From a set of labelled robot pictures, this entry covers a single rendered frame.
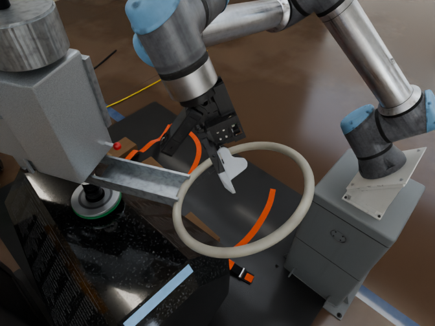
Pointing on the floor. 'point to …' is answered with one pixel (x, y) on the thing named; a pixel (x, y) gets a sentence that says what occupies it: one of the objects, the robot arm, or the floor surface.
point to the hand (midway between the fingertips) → (224, 172)
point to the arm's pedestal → (344, 237)
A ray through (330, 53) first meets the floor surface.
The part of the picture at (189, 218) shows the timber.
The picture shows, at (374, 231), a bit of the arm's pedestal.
